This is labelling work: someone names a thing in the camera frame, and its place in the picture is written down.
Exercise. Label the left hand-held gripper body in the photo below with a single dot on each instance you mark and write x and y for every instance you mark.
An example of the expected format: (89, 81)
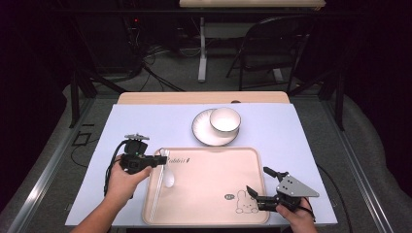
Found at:
(136, 158)

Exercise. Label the white plate with dark rim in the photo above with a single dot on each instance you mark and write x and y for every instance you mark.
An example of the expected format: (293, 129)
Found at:
(207, 134)

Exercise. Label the black metal stand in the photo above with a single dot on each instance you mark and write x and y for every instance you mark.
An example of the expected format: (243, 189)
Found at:
(75, 97)
(339, 103)

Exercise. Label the white bowl with dark rim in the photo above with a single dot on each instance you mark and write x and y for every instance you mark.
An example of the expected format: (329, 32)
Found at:
(225, 119)

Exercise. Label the black folding chair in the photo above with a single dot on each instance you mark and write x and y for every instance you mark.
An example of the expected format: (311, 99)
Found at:
(275, 45)

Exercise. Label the wooden desk with white legs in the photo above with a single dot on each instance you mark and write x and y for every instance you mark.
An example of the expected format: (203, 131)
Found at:
(202, 48)

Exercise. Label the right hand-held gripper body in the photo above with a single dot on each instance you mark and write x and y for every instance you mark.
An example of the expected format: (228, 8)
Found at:
(294, 188)

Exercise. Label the white spoon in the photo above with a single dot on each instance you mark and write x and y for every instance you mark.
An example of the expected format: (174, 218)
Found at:
(169, 179)

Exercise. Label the black floor socket frame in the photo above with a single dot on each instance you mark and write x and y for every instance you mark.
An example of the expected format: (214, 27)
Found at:
(81, 139)

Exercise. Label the person's left hand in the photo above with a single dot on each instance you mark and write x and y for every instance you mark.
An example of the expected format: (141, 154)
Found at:
(124, 186)

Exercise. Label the aluminium rail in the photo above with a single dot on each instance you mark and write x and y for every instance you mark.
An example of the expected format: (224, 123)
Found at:
(48, 171)
(359, 174)

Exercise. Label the pink tray with rabbit print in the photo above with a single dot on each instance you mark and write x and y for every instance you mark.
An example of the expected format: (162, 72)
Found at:
(210, 187)

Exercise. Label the pale blue table mat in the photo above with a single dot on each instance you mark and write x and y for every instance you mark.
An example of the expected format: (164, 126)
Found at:
(136, 123)

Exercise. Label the person's right hand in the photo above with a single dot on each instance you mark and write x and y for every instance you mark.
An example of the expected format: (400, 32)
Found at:
(301, 221)

